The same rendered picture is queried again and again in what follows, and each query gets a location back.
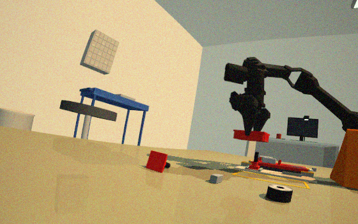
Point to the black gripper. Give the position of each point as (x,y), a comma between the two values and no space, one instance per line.
(252,108)

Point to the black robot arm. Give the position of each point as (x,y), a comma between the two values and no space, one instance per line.
(254,71)

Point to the black rubber tyre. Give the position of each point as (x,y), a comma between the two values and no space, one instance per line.
(279,193)

